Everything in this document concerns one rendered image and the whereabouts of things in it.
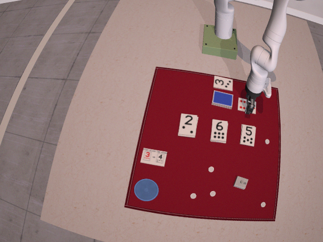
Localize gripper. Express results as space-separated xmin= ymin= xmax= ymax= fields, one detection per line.
xmin=244 ymin=85 xmax=261 ymax=115

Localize blue-backed plywood card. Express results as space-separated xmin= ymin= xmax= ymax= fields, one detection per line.
xmin=237 ymin=97 xmax=257 ymax=114

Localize blue-backed card stock pile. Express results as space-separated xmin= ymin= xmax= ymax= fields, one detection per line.
xmin=211 ymin=90 xmax=234 ymax=110

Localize white card pile five pips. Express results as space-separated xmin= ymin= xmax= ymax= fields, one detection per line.
xmin=239 ymin=124 xmax=257 ymax=146

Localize white card three pips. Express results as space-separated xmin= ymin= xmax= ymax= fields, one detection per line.
xmin=213 ymin=75 xmax=234 ymax=91

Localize white card pile six pips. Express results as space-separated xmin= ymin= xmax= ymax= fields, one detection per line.
xmin=210 ymin=118 xmax=229 ymax=144

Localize white card pile two pips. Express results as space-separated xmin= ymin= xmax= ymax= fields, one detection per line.
xmin=178 ymin=113 xmax=199 ymax=139

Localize pale wide rule card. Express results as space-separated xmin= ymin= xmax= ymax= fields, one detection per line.
xmin=140 ymin=148 xmax=169 ymax=167

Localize grey block with peg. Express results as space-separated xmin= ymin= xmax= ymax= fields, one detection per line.
xmin=233 ymin=175 xmax=249 ymax=190

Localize red felt mat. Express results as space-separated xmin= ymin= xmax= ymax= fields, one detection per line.
xmin=124 ymin=67 xmax=280 ymax=222

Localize blue flat disc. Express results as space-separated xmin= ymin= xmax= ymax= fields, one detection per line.
xmin=134 ymin=178 xmax=159 ymax=202

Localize pale beige stone table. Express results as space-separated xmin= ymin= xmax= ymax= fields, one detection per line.
xmin=39 ymin=0 xmax=323 ymax=242

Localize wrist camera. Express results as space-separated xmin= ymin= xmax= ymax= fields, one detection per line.
xmin=262 ymin=78 xmax=272 ymax=99

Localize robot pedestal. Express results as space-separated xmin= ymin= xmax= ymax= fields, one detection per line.
xmin=201 ymin=24 xmax=239 ymax=61

